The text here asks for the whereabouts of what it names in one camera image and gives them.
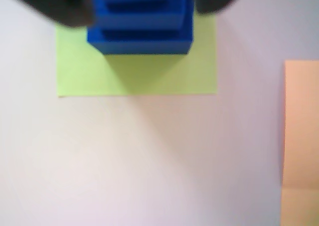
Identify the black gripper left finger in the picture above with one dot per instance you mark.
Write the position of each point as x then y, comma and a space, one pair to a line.
54, 4

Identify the small blue cube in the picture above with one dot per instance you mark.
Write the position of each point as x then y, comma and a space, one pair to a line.
139, 21

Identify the green square sheet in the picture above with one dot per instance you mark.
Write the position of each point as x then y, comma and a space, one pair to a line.
174, 76

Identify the orange square sheet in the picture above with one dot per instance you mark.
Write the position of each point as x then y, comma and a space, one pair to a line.
301, 136

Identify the large blue cube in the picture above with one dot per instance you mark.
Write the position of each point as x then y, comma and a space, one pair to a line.
149, 47

